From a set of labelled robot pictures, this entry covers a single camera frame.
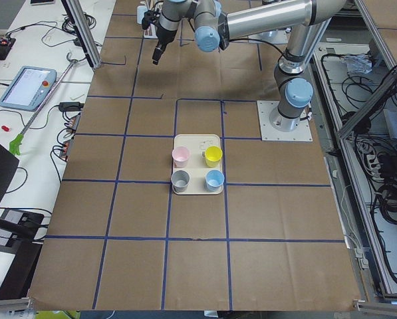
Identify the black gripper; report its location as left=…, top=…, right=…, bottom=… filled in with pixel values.
left=152, top=11, right=178, bottom=65

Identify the light blue plastic cup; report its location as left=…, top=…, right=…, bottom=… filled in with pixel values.
left=136, top=5, right=148, bottom=25

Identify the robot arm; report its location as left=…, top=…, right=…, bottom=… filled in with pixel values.
left=137, top=0, right=345, bottom=132

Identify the pink plastic cup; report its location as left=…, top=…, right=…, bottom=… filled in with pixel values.
left=172, top=146, right=190, bottom=168

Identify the yellow plastic cup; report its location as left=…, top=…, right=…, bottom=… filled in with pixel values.
left=204, top=146, right=223, bottom=167

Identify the grey plastic cup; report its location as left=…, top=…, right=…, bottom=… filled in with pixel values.
left=171, top=170, right=190, bottom=193

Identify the black power adapter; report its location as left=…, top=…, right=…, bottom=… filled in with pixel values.
left=58, top=102, right=84, bottom=112

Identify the cream plastic tray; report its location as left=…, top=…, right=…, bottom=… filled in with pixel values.
left=173, top=134, right=223, bottom=195

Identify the teach pendant tablet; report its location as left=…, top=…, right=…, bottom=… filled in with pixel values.
left=0, top=66, right=57, bottom=112

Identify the metal reacher grabber tool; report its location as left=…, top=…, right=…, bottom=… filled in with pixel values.
left=9, top=52, right=85, bottom=156

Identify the white wire cup rack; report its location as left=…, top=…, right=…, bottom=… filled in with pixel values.
left=139, top=1, right=163, bottom=39

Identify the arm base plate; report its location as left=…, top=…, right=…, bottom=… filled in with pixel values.
left=257, top=100, right=313, bottom=142

